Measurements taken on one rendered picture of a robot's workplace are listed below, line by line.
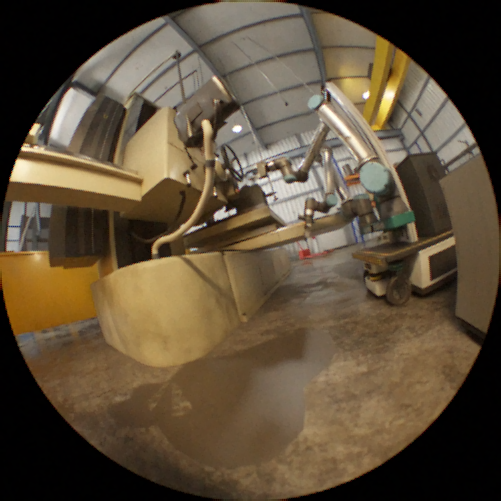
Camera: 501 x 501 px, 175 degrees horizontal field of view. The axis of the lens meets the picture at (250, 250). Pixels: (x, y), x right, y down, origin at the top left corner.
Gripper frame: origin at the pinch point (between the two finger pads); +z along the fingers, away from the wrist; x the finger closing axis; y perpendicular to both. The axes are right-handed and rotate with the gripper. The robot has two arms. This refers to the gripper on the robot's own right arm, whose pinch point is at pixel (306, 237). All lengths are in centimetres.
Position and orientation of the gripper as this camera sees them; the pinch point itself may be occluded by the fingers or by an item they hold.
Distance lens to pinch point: 131.2
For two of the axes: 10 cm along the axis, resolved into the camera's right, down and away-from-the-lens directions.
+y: 9.6, 1.6, -2.5
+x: 2.3, 1.3, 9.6
